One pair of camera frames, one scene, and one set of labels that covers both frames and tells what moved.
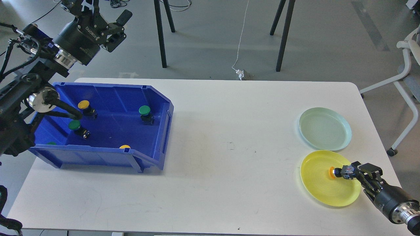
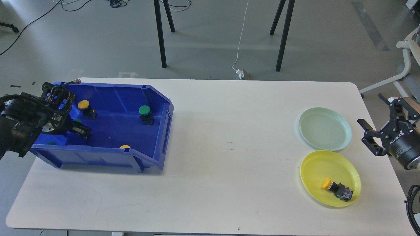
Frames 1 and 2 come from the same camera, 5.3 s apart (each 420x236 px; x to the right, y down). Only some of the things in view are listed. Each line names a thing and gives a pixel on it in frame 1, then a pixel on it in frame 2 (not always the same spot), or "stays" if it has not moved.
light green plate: [325, 129] stays
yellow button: [334, 172] to [340, 190]
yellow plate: [315, 176] stays
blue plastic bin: [122, 125] stays
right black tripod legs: [291, 6] stays
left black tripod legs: [159, 28] stays
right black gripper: [389, 196] to [403, 144]
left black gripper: [80, 40] to [59, 101]
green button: [144, 110] stays
